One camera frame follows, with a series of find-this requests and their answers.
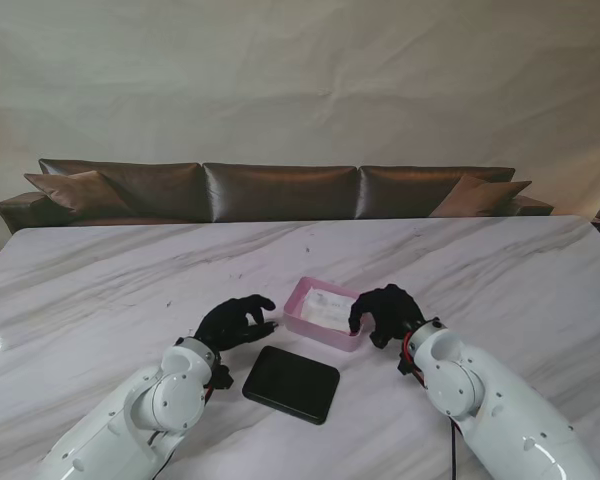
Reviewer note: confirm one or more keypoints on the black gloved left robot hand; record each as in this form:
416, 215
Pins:
230, 325

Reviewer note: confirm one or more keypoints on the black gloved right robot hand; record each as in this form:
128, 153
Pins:
392, 310

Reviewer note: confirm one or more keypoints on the printed tissue pack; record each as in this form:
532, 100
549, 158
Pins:
325, 307

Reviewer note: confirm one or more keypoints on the pink tissue box cover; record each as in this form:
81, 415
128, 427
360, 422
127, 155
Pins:
315, 335

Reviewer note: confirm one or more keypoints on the black tissue box base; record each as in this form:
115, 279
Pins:
292, 382

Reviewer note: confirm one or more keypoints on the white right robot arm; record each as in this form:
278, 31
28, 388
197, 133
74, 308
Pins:
480, 395

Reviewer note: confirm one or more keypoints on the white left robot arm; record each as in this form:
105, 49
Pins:
145, 415

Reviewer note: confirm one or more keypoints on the brown leather sofa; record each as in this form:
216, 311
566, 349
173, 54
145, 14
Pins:
280, 192

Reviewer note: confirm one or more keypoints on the brown throw pillow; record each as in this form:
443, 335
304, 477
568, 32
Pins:
80, 192
480, 197

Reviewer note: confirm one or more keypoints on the beige wrinkled backdrop cloth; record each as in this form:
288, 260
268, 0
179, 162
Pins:
300, 75

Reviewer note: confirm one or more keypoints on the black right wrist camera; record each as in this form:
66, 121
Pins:
407, 365

